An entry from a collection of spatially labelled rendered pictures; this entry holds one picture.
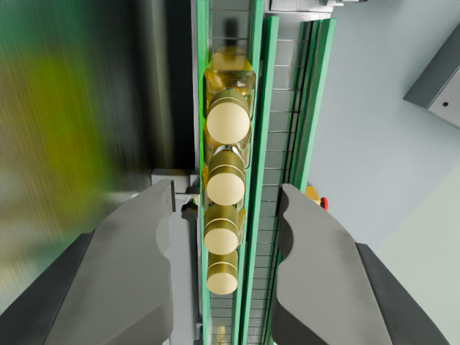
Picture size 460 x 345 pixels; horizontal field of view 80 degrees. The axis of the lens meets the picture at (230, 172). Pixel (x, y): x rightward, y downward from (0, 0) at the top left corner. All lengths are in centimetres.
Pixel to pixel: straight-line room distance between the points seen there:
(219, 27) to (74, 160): 32
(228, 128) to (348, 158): 55
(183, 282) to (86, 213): 51
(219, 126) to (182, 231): 45
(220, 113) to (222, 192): 7
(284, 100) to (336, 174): 31
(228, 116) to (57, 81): 12
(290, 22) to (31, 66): 37
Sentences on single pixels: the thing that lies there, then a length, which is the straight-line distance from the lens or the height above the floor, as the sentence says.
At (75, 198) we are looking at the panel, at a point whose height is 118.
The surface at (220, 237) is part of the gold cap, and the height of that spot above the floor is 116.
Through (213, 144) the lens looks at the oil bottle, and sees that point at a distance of 30.
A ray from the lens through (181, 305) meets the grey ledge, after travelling 82.
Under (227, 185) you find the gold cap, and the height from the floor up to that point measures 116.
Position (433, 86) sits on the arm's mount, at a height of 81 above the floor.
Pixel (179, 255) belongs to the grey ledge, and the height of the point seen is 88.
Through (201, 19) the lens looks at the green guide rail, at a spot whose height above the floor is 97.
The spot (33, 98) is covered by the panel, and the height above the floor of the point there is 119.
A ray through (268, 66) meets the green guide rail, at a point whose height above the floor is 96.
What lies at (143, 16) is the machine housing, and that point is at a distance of 57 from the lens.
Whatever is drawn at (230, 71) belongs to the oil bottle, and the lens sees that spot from 29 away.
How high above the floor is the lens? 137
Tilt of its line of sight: 62 degrees down
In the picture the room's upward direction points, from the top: 180 degrees counter-clockwise
